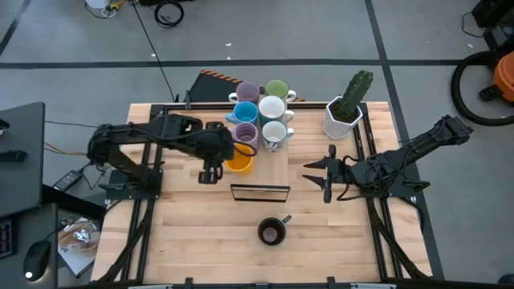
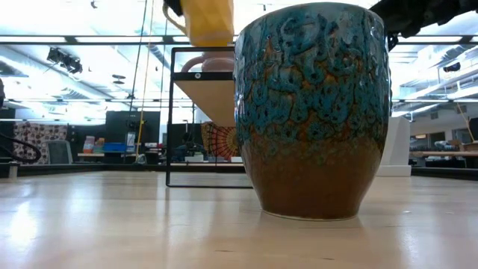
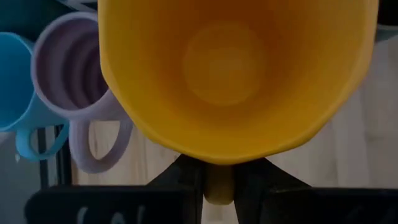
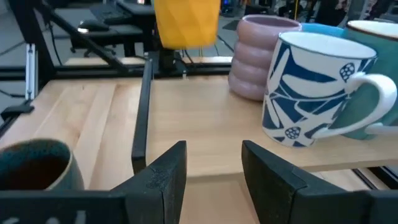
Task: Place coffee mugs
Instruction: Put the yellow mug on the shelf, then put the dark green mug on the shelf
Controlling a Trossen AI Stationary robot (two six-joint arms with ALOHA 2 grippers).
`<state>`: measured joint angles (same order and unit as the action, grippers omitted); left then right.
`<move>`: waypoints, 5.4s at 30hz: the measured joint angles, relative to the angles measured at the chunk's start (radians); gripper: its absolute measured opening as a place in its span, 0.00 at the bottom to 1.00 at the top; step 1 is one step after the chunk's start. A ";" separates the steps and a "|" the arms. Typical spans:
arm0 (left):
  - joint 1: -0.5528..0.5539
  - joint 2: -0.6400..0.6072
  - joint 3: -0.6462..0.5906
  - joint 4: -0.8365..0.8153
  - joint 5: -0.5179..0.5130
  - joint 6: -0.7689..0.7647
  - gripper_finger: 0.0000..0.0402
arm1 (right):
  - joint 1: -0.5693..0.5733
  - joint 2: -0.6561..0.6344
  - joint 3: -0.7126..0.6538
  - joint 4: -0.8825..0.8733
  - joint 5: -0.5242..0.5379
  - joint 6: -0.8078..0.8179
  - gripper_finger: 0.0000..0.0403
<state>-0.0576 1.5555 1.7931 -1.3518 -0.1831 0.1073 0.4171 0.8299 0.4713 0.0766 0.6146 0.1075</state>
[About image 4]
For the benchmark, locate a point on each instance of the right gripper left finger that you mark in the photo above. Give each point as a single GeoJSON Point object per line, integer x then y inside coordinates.
{"type": "Point", "coordinates": [164, 186]}

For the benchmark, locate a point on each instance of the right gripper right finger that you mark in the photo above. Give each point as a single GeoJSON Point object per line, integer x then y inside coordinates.
{"type": "Point", "coordinates": [270, 186]}

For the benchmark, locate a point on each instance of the white mug blue leaf pattern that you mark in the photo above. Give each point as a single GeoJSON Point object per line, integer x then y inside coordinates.
{"type": "Point", "coordinates": [304, 90]}

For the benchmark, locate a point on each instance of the purple ribbed mug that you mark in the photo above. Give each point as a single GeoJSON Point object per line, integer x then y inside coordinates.
{"type": "Point", "coordinates": [252, 62]}

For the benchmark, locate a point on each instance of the light blue faceted mug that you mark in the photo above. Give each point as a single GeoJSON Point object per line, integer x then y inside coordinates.
{"type": "Point", "coordinates": [323, 29]}

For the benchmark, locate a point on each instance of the yellow faceted mug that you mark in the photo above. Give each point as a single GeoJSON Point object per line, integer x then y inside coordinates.
{"type": "Point", "coordinates": [186, 21]}

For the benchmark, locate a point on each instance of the blue-brown glazed mug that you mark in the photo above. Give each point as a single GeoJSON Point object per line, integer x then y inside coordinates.
{"type": "Point", "coordinates": [37, 165]}

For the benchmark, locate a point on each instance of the dark grey desk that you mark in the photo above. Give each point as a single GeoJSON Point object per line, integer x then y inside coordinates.
{"type": "Point", "coordinates": [124, 31]}
{"type": "Point", "coordinates": [136, 7]}

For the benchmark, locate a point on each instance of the black computer mouse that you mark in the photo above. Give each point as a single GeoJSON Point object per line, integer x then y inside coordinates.
{"type": "Point", "coordinates": [93, 26]}

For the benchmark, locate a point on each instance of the black keyboard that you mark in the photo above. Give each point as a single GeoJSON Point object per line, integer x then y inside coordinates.
{"type": "Point", "coordinates": [107, 12]}

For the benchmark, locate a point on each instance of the wooden shelf riser black frame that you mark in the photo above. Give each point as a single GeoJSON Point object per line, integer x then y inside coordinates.
{"type": "Point", "coordinates": [202, 124]}

